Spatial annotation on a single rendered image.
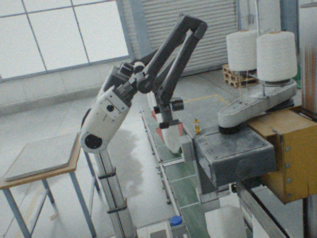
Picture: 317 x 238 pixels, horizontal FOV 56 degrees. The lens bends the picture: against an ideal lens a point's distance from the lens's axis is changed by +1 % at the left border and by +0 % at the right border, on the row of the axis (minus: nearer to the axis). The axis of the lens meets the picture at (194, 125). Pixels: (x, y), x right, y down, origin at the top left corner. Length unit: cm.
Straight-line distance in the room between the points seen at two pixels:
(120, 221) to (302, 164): 131
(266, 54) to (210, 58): 798
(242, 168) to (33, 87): 826
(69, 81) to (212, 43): 419
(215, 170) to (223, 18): 825
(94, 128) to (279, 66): 108
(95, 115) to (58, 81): 724
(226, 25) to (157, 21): 205
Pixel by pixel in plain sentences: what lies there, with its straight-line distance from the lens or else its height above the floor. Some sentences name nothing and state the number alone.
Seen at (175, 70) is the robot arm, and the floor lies 155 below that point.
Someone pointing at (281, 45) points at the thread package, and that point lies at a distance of 106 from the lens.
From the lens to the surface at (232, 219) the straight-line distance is 165.
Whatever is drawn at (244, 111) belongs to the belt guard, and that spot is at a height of 141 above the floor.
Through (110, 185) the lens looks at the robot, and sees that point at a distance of 196.
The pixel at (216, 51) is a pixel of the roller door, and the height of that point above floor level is 54.
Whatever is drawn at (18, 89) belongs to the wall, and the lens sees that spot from 912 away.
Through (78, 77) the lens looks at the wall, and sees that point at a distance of 877.
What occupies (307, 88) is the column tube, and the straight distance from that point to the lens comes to 128.
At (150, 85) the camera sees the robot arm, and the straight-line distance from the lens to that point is 144.
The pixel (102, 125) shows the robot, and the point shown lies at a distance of 168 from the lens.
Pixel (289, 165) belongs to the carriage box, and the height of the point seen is 120.
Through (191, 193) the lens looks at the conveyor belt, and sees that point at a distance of 254.
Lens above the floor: 181
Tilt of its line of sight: 21 degrees down
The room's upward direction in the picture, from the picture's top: 10 degrees counter-clockwise
